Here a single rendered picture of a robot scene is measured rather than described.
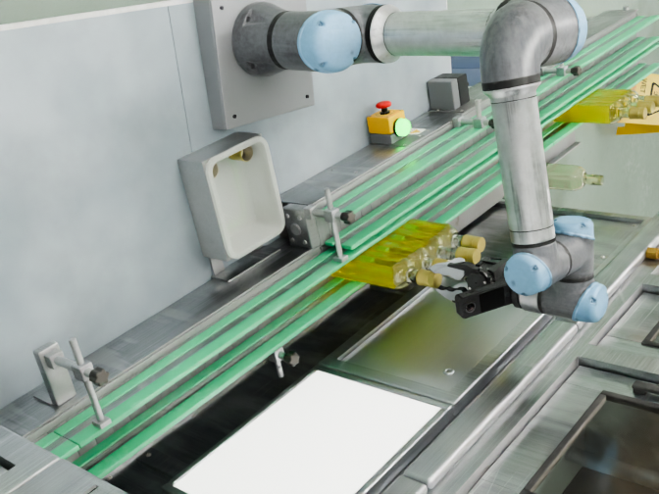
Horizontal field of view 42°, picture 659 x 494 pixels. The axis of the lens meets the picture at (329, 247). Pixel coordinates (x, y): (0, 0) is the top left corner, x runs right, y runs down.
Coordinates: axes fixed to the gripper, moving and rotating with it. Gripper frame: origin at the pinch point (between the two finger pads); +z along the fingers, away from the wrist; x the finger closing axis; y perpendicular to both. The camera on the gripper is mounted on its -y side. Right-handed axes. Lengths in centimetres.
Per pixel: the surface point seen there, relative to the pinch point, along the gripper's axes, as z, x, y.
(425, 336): 2.6, -12.9, -2.7
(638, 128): 100, -85, 344
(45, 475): -10, 21, -93
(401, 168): 24.0, 13.7, 24.8
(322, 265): 23.0, 3.6, -8.6
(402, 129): 30, 19, 35
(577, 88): 21, 8, 111
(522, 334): -16.5, -12.2, 4.8
